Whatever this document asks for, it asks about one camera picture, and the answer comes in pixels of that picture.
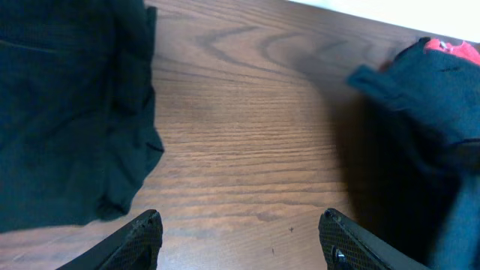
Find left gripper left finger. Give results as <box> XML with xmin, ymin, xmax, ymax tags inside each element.
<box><xmin>58</xmin><ymin>209</ymin><xmax>163</xmax><ymax>270</ymax></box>

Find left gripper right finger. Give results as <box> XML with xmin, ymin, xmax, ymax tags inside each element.
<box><xmin>318</xmin><ymin>208</ymin><xmax>428</xmax><ymax>270</ymax></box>

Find navy blue shorts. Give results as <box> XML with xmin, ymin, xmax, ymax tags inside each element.
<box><xmin>347</xmin><ymin>37</ymin><xmax>479</xmax><ymax>269</ymax></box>

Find folded black shorts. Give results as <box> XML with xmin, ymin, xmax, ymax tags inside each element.
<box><xmin>1</xmin><ymin>0</ymin><xmax>164</xmax><ymax>233</ymax></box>

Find red garment in pile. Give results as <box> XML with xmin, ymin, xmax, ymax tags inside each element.
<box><xmin>424</xmin><ymin>39</ymin><xmax>480</xmax><ymax>65</ymax></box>

